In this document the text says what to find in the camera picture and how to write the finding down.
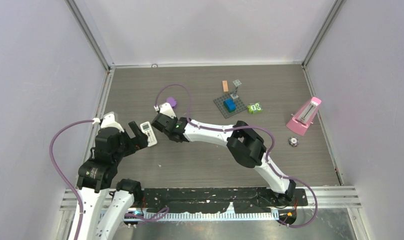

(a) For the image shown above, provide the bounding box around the beige remote control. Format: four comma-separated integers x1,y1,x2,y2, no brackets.
140,121,158,147

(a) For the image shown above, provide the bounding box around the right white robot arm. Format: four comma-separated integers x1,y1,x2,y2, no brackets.
152,113,296,205

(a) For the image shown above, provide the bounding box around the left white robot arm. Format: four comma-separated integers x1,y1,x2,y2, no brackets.
69,121,148,240

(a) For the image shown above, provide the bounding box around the purple plastic toy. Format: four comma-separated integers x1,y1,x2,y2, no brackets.
166,96,177,109

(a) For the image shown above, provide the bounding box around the blue lego brick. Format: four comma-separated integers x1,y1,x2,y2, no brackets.
223,98,236,113

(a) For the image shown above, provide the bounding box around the orange wooden block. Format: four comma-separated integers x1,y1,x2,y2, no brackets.
222,80,229,93

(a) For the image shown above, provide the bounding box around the grey lego baseplate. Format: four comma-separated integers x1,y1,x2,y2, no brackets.
213,93,247,119

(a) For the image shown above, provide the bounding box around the grey lego tower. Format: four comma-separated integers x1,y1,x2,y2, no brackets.
230,79,242,100

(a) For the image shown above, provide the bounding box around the green owl toy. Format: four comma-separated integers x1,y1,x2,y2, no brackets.
247,102,263,114

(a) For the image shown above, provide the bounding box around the small patterned ball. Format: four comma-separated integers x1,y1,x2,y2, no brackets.
288,137,299,147

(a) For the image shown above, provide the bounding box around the pink metronome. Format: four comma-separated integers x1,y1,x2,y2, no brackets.
286,97,322,136

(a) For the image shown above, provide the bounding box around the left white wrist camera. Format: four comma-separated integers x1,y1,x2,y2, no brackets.
91,111,125,133

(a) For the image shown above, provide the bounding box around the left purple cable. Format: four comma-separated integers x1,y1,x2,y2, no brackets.
49,119,96,240

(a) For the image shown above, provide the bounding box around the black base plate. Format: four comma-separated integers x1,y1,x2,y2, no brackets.
143,187,308,214

